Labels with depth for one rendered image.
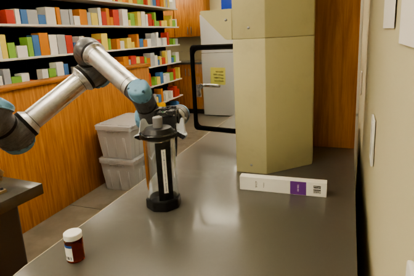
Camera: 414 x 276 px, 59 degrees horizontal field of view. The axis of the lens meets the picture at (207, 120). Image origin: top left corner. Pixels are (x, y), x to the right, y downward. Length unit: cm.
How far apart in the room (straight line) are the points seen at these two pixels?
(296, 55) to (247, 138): 33
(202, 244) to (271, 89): 58
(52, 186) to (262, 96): 248
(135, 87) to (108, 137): 236
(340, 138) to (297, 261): 85
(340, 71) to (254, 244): 89
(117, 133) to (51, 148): 59
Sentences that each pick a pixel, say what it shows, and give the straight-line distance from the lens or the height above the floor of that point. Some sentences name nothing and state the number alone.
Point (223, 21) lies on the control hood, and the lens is 126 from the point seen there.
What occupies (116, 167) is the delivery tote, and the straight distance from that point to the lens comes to 360.
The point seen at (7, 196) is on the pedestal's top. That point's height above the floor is 94.
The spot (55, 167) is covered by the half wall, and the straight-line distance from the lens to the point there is 340.
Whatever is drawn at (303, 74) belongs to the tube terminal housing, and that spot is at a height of 128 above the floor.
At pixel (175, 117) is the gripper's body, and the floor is 119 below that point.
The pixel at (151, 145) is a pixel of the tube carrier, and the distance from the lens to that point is 101.
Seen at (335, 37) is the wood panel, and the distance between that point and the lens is 156.
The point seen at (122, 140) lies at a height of 52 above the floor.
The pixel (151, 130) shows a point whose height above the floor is 118.
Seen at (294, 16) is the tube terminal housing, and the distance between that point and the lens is 129.
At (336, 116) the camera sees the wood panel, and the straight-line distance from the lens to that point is 160.
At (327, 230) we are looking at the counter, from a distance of 99.
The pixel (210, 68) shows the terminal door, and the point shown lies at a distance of 165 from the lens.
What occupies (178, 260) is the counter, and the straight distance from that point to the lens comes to 87.
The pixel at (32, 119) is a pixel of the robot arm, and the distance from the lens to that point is 154.
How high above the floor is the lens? 142
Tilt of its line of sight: 13 degrees down
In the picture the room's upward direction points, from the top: 3 degrees counter-clockwise
